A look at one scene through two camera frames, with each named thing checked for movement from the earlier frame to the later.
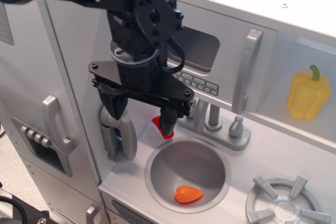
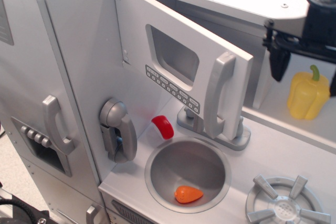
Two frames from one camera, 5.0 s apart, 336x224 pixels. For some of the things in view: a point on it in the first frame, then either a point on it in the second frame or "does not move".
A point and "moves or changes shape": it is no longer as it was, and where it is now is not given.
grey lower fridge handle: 93,211 does not move
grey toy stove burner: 283,200 does not move
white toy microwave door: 229,62 moves or changes shape
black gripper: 148,82 -> 279,59
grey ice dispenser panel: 42,148 does not move
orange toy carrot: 185,194 does not move
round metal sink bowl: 188,161 does not move
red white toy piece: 156,120 does not move
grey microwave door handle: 253,38 -> 224,66
